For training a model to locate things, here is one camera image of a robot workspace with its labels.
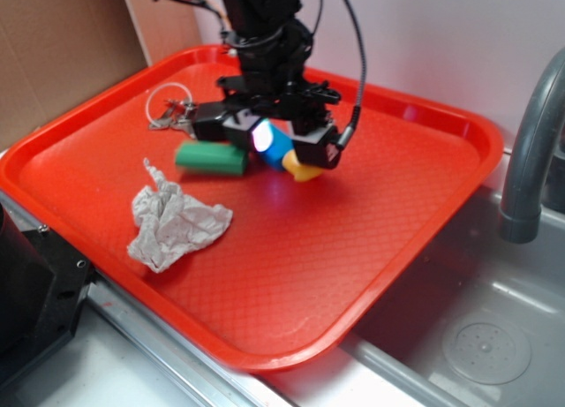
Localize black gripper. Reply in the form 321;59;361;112
217;57;342;170

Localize yellow rubber duck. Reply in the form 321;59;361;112
282;149;324;183

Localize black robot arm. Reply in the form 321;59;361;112
189;0;341;170

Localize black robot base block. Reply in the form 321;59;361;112
1;208;92;388

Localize blue rectangular block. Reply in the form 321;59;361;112
252;120;293;171

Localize green rectangular block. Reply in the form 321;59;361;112
175;141;248;176

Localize black key fob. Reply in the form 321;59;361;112
192;102;228;142

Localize red plastic tray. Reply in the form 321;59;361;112
1;46;503;373

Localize crumpled white paper tissue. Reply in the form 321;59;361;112
127;159;233;274

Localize brown cardboard panel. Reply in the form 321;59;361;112
1;0;201;149

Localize grey faucet spout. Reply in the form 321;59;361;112
499;50;564;244

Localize grey plastic sink basin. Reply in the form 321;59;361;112
267;166;564;406

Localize black sensor cable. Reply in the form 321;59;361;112
315;0;370;150

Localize silver keys on ring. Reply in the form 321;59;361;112
144;82;196;139

